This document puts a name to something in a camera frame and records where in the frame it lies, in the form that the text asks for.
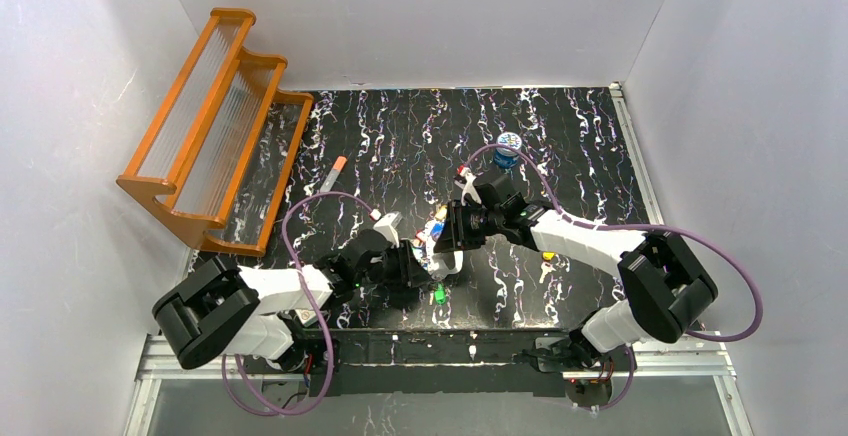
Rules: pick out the green tagged key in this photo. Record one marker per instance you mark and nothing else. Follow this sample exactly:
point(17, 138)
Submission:
point(439, 296)

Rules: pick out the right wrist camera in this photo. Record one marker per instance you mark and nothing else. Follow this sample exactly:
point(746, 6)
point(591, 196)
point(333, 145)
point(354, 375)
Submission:
point(464, 179)

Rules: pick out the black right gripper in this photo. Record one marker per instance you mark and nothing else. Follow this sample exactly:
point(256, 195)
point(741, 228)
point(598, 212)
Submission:
point(452, 231)

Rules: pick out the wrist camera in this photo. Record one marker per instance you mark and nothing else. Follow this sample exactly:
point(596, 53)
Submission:
point(464, 179)
point(387, 226)

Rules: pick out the orange wooden tiered rack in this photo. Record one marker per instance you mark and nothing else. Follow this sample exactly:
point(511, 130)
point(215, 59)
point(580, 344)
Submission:
point(215, 162)

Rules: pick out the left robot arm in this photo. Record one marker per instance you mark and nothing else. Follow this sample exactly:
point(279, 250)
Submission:
point(223, 308)

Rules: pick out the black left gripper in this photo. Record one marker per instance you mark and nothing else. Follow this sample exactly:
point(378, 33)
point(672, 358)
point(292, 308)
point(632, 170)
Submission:
point(411, 264)

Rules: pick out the white metal keyring plate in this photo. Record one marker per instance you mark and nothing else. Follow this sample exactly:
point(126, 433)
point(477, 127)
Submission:
point(441, 265)

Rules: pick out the orange capped white highlighter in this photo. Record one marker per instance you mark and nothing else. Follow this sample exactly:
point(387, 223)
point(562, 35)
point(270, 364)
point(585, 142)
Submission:
point(333, 174)

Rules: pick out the blue tagged key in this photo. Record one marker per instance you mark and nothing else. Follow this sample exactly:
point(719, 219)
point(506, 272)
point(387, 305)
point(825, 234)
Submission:
point(434, 229)

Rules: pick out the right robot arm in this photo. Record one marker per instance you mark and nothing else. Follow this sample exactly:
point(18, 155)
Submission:
point(666, 288)

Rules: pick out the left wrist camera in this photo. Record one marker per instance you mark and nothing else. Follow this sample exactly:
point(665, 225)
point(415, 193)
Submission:
point(387, 226)

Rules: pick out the blue round tin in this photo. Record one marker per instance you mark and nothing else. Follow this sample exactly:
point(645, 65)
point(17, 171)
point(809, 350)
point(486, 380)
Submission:
point(505, 155)

